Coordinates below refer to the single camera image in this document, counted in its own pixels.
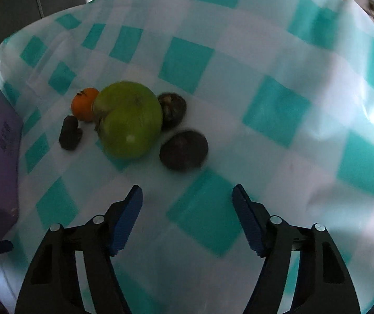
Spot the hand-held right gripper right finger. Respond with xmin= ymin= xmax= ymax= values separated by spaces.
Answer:
xmin=232 ymin=184 xmax=361 ymax=314

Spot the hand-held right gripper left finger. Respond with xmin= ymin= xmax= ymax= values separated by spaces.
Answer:
xmin=14 ymin=185 xmax=143 ymax=314

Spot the dark round passion fruit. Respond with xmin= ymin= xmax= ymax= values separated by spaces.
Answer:
xmin=157 ymin=92 xmax=187 ymax=129
xmin=159 ymin=130 xmax=209 ymax=171

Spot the large green pomelo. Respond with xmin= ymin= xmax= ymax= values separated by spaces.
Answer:
xmin=92 ymin=81 xmax=164 ymax=160

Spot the small lumpy dark fruit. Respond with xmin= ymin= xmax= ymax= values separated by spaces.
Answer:
xmin=59 ymin=115 xmax=83 ymax=151

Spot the small orange tangerine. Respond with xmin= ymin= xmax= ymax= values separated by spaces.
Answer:
xmin=71 ymin=87 xmax=100 ymax=122

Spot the teal white checked tablecloth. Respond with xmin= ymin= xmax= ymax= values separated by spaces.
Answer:
xmin=0 ymin=0 xmax=374 ymax=314

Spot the dark grey cabinet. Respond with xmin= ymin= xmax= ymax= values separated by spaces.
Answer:
xmin=0 ymin=0 xmax=88 ymax=56

